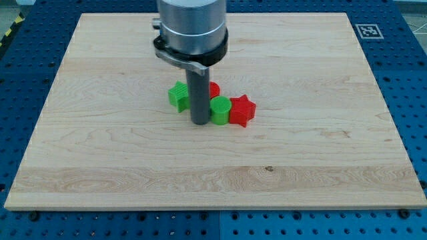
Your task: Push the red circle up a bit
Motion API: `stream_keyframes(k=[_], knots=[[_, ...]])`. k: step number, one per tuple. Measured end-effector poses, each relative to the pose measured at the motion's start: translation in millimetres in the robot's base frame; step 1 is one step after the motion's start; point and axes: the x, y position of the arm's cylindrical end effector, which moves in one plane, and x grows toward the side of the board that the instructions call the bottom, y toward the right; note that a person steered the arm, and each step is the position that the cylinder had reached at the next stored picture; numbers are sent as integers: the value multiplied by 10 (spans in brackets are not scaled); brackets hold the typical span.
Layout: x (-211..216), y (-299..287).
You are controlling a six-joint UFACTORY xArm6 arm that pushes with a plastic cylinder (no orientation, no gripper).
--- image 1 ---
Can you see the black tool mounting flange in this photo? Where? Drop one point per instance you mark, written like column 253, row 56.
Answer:
column 195, row 63

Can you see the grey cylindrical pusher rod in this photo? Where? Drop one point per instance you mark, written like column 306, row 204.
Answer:
column 199, row 96

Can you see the red circle block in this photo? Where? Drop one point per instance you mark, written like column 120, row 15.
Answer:
column 214, row 89

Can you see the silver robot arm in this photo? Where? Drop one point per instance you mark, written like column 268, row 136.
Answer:
column 192, row 36

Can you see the green circle block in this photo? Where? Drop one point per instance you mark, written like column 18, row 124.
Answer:
column 220, row 110

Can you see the green star block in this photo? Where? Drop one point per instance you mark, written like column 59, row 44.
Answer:
column 178, row 96

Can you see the red star block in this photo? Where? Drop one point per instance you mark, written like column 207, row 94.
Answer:
column 242, row 110

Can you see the light wooden board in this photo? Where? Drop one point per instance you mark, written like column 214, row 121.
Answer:
column 322, row 136

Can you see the white fiducial marker tag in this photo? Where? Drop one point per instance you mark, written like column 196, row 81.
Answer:
column 369, row 31

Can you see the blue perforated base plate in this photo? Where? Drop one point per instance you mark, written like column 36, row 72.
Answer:
column 31, row 62

